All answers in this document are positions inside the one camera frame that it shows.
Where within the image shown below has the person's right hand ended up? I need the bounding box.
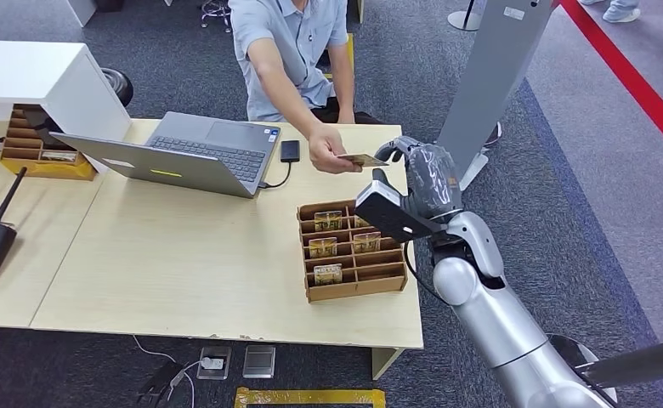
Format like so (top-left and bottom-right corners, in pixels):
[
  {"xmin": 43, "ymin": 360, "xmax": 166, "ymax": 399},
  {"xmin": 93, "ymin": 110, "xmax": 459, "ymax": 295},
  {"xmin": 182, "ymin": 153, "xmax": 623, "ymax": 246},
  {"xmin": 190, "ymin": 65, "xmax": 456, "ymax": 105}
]
[{"xmin": 308, "ymin": 124, "xmax": 364, "ymax": 175}]

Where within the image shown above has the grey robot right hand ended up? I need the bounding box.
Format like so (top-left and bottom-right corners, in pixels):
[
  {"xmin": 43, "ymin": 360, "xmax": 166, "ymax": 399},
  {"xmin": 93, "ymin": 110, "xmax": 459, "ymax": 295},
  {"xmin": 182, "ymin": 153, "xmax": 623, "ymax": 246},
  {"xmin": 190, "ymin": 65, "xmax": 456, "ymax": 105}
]
[{"xmin": 371, "ymin": 135, "xmax": 464, "ymax": 224}]

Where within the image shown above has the wooden card holder box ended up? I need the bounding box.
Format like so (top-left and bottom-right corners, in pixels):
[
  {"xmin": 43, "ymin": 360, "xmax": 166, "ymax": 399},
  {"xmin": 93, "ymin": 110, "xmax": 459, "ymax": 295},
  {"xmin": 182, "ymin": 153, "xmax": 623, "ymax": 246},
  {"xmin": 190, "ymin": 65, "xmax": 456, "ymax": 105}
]
[{"xmin": 296, "ymin": 198, "xmax": 409, "ymax": 304}]

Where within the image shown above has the bystander person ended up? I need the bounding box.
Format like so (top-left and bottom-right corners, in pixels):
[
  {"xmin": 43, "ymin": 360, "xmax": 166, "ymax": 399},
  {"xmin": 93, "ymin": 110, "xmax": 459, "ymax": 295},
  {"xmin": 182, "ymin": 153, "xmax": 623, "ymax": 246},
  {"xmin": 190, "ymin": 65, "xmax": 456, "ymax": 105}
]
[{"xmin": 578, "ymin": 0, "xmax": 643, "ymax": 24}]

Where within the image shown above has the card in wooden organizer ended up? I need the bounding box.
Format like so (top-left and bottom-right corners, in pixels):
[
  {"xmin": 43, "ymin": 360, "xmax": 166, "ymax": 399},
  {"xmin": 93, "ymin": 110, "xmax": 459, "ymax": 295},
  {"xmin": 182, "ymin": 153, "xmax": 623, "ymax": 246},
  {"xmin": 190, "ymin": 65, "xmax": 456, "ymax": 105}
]
[{"xmin": 39, "ymin": 150, "xmax": 79, "ymax": 164}]

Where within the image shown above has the black phone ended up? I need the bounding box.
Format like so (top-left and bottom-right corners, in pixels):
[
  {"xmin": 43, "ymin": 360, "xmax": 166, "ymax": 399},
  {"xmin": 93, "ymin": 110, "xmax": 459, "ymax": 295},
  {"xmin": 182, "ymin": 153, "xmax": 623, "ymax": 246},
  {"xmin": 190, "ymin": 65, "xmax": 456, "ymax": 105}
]
[{"xmin": 279, "ymin": 139, "xmax": 301, "ymax": 164}]

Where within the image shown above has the grey kiosk stand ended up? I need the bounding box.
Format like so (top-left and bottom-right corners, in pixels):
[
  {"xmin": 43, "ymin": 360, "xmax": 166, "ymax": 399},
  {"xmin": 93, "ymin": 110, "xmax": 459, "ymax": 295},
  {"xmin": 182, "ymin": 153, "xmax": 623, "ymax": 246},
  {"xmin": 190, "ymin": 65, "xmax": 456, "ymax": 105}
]
[{"xmin": 435, "ymin": 0, "xmax": 555, "ymax": 191}]

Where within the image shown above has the grey laptop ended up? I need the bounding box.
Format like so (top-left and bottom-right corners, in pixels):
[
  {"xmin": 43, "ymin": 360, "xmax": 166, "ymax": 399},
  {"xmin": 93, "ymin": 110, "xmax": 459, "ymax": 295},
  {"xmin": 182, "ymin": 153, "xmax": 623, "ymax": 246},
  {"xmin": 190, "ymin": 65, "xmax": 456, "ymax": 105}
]
[{"xmin": 49, "ymin": 111, "xmax": 282, "ymax": 199}]

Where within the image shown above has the silver stanchion base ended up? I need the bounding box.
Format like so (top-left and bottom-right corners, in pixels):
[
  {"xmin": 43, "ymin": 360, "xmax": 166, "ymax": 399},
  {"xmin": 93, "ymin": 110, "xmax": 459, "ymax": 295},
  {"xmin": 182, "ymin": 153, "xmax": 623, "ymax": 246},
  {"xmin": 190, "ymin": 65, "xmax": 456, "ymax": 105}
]
[{"xmin": 447, "ymin": 0, "xmax": 488, "ymax": 32}]

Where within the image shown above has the metal chair base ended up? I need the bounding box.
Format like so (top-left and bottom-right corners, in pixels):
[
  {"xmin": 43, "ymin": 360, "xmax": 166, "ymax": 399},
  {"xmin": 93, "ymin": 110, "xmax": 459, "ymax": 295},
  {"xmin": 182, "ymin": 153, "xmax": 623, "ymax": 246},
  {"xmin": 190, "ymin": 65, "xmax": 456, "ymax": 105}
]
[{"xmin": 199, "ymin": 0, "xmax": 234, "ymax": 32}]

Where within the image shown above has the wooden desk leg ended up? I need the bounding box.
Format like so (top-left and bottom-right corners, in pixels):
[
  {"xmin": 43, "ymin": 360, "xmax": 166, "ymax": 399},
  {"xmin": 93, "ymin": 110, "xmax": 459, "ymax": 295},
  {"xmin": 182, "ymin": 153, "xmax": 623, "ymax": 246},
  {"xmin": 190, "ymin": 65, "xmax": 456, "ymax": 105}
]
[{"xmin": 371, "ymin": 347, "xmax": 405, "ymax": 381}]

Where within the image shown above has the black round wheel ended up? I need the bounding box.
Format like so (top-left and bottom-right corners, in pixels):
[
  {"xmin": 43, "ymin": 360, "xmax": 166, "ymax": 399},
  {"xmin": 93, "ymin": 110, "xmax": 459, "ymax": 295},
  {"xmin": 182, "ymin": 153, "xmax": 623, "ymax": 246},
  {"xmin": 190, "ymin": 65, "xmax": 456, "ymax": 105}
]
[{"xmin": 100, "ymin": 68, "xmax": 135, "ymax": 108}]

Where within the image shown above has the red strip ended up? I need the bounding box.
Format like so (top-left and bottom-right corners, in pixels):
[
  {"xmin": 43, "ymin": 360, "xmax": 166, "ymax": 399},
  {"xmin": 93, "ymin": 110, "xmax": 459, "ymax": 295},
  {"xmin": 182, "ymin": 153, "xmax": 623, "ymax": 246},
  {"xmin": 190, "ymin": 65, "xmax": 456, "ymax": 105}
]
[{"xmin": 558, "ymin": 0, "xmax": 663, "ymax": 168}]

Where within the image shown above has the metal floor plate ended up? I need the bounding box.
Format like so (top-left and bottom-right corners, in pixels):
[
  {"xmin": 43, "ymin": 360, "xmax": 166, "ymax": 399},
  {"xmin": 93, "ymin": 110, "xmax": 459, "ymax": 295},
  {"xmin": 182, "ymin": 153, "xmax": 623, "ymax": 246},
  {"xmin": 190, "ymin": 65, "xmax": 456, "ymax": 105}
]
[{"xmin": 242, "ymin": 344, "xmax": 277, "ymax": 379}]

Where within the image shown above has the floor socket with white plug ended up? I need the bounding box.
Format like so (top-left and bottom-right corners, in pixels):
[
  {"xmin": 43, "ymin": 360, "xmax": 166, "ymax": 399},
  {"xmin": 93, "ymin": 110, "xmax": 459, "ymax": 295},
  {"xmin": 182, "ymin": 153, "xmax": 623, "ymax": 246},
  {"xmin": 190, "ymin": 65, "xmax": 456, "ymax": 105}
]
[{"xmin": 195, "ymin": 345, "xmax": 233, "ymax": 382}]

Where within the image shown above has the dark metallic robot bar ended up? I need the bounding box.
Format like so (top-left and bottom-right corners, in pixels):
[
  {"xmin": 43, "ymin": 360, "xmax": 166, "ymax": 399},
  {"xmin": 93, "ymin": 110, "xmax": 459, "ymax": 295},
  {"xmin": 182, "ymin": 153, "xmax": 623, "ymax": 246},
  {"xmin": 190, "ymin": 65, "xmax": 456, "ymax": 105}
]
[{"xmin": 576, "ymin": 336, "xmax": 663, "ymax": 389}]

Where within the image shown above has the white furniture corner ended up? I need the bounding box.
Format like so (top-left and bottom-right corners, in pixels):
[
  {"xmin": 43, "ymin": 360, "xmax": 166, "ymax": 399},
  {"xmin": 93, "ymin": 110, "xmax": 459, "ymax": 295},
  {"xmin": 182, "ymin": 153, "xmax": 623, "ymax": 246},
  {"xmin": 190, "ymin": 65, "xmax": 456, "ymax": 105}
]
[{"xmin": 64, "ymin": 0, "xmax": 97, "ymax": 28}]

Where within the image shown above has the black power adapter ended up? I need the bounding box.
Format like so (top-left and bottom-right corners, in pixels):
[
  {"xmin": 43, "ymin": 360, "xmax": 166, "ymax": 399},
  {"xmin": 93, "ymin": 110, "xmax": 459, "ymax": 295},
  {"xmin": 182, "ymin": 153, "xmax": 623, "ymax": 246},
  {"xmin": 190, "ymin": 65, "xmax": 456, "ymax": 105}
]
[{"xmin": 134, "ymin": 360, "xmax": 185, "ymax": 408}]

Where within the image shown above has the white cabinet box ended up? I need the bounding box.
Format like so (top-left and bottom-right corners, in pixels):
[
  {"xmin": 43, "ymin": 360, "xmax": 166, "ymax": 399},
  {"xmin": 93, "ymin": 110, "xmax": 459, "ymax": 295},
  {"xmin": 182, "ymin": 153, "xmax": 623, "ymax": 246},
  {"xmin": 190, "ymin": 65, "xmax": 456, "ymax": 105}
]
[{"xmin": 0, "ymin": 40, "xmax": 133, "ymax": 174}]

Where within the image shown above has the wooden organizer on yellow base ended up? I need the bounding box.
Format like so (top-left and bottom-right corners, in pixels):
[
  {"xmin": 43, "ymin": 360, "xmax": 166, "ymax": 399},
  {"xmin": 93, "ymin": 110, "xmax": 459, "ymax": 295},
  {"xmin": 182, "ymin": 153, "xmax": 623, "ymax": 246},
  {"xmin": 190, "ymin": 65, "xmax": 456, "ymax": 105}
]
[{"xmin": 0, "ymin": 104, "xmax": 97, "ymax": 183}]

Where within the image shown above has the wrist camera with black bracket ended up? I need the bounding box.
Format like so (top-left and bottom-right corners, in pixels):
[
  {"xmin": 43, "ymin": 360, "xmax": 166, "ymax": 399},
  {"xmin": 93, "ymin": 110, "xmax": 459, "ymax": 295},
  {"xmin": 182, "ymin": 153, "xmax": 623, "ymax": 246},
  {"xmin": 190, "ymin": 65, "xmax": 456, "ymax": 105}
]
[{"xmin": 354, "ymin": 179, "xmax": 449, "ymax": 244}]

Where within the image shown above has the black phone cable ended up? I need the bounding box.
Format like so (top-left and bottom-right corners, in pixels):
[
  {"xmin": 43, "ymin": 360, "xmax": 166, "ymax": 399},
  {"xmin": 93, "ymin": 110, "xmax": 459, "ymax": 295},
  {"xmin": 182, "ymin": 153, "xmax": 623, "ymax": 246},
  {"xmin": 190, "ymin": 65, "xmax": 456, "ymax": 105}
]
[{"xmin": 258, "ymin": 161, "xmax": 293, "ymax": 190}]

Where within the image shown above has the black robot wrist cable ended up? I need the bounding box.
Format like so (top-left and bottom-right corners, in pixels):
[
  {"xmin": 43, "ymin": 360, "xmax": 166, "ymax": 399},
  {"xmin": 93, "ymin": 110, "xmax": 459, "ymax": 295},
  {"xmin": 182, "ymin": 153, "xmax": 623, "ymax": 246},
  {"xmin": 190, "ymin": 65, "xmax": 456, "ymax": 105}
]
[{"xmin": 403, "ymin": 241, "xmax": 451, "ymax": 306}]

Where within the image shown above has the yellow tape frame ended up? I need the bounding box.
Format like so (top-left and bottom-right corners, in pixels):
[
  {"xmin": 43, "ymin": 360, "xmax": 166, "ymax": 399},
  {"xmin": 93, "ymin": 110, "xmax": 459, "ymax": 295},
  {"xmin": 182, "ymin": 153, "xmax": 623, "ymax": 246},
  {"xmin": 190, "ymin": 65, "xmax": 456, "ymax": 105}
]
[{"xmin": 234, "ymin": 387, "xmax": 387, "ymax": 408}]

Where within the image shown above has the white floor cable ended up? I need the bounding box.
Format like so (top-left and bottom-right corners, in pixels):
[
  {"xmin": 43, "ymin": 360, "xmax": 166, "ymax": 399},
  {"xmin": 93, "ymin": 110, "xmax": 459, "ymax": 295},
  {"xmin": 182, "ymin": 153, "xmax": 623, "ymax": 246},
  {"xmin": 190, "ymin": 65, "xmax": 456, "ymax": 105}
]
[{"xmin": 131, "ymin": 336, "xmax": 220, "ymax": 408}]

